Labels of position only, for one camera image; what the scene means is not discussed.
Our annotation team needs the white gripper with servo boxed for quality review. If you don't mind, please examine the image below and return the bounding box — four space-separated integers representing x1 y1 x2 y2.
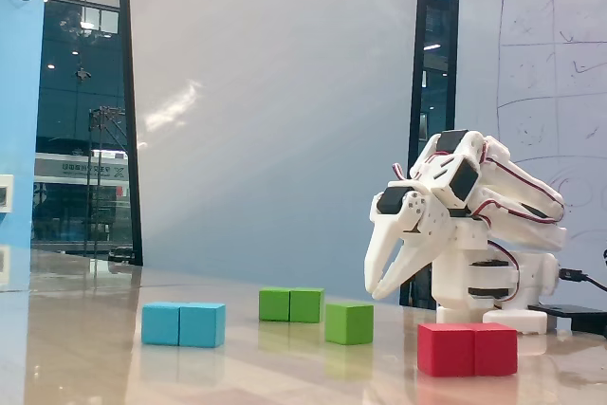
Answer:
363 180 457 302

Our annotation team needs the small green cube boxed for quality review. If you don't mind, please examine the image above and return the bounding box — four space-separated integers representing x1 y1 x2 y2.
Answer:
324 303 375 346

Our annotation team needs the long green block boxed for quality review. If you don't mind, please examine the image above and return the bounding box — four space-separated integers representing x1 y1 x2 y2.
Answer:
258 286 326 324

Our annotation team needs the long red block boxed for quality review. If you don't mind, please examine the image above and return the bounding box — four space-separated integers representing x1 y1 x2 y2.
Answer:
416 322 519 377

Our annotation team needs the long blue block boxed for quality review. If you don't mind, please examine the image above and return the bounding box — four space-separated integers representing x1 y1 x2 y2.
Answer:
140 302 227 348

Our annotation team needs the flat black power box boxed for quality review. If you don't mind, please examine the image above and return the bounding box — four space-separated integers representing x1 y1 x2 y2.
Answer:
526 303 607 334

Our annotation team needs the metal scaffold tower outside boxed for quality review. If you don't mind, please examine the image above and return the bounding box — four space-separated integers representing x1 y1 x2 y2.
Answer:
87 105 127 255

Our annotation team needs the black window frame post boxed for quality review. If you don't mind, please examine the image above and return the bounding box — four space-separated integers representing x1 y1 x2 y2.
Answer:
117 0 145 267
398 0 432 307

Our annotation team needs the black usb cable plug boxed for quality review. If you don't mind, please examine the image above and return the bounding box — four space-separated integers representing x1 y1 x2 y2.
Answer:
558 267 607 292

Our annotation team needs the white wall switch plate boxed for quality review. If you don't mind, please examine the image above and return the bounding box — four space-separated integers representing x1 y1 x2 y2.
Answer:
0 175 14 213

